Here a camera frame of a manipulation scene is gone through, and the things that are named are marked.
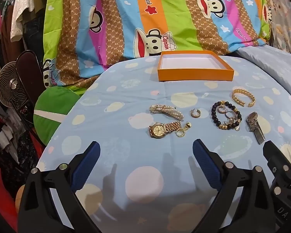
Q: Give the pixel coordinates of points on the striped cartoon monkey blanket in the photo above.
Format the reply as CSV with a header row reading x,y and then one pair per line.
x,y
184,29

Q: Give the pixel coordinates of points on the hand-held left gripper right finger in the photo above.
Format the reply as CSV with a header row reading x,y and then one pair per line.
x,y
206,166

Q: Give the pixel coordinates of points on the small dark desk fan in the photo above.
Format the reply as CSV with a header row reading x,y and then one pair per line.
x,y
9,89

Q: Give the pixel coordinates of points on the small gold charm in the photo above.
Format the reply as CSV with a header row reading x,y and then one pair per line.
x,y
188,124

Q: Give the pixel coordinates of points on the light blue planet bedsheet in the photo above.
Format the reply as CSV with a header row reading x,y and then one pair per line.
x,y
135,97

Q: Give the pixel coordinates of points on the grey floral cloth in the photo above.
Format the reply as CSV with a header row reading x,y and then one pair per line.
x,y
286,29

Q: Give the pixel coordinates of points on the small silver pendant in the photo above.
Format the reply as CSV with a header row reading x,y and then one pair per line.
x,y
237,128

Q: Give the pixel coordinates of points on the green round cushion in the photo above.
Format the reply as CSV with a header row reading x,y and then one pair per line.
x,y
53,102

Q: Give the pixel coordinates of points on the silver wristwatch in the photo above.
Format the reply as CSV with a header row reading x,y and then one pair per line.
x,y
252,120

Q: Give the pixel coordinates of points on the light blue pillow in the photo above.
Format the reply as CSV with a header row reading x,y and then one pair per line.
x,y
276,63

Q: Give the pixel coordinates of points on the red cloth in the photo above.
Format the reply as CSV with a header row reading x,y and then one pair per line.
x,y
0,187

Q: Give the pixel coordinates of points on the orange cardboard box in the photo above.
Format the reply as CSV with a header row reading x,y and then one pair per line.
x,y
196,76

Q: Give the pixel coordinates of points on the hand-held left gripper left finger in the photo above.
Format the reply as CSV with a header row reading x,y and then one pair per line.
x,y
87,166

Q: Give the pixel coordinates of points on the row of hanging clothes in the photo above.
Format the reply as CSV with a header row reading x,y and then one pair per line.
x,y
17,17

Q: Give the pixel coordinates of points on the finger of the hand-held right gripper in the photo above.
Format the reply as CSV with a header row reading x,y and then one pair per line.
x,y
275,157

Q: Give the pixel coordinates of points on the dark brown rounded board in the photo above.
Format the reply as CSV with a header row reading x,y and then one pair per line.
x,y
29,65

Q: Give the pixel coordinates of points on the gold wristwatch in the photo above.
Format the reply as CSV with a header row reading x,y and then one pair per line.
x,y
157,129

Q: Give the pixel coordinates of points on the gold hoop earring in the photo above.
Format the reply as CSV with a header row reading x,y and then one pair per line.
x,y
191,114

